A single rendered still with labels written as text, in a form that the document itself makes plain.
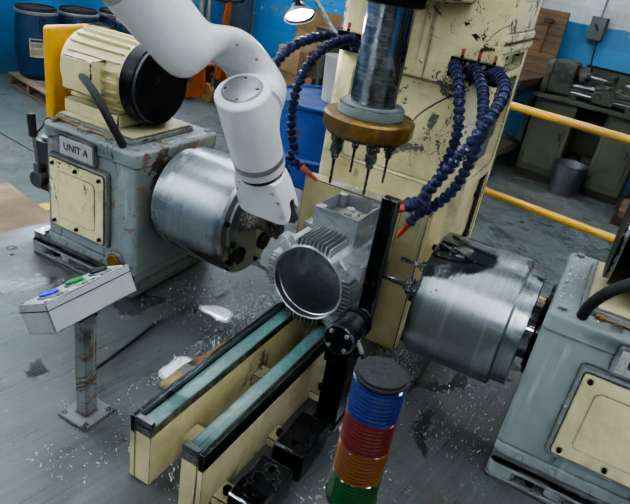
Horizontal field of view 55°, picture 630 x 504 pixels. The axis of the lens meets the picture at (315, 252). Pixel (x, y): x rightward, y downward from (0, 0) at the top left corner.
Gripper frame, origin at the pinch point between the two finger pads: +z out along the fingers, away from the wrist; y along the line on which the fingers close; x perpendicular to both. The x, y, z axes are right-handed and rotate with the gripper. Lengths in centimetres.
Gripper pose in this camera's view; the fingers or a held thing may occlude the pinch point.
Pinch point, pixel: (275, 226)
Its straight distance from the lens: 111.8
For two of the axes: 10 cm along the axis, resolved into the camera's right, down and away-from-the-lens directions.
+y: 8.7, 3.4, -3.6
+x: 4.9, -7.3, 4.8
